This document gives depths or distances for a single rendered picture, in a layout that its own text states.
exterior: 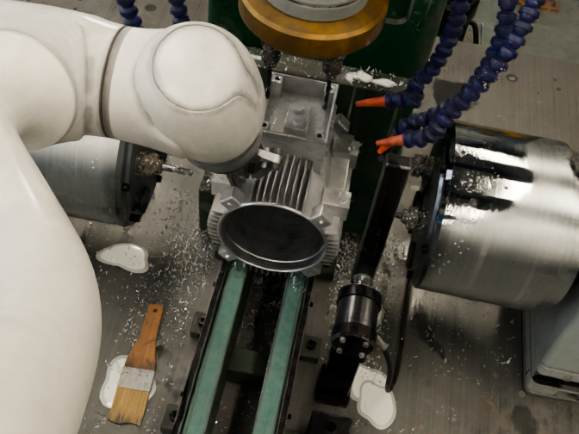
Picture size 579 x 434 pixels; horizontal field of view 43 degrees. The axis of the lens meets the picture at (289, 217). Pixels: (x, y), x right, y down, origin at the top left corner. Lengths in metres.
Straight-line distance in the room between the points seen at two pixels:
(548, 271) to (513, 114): 0.68
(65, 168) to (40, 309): 0.69
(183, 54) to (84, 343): 0.30
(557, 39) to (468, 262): 2.39
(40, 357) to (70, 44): 0.37
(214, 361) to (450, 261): 0.35
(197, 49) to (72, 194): 0.50
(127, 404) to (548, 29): 2.61
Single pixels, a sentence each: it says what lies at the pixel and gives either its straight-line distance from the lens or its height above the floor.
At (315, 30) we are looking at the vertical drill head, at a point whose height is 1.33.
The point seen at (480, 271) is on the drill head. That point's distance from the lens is 1.01.
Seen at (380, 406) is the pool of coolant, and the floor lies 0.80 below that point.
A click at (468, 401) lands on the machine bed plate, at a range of 1.22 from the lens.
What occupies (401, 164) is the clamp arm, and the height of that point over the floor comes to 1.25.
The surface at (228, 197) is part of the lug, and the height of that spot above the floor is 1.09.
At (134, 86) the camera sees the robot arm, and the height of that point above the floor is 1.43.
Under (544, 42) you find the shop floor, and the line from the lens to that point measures 3.28.
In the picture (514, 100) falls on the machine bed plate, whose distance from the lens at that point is 1.68.
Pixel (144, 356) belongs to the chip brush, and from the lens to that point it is 1.18.
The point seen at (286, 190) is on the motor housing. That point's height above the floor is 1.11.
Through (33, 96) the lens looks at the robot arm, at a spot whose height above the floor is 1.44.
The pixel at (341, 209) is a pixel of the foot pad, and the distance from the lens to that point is 1.02.
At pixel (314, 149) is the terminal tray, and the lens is 1.00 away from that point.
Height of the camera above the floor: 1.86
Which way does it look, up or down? 52 degrees down
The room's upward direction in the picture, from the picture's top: 9 degrees clockwise
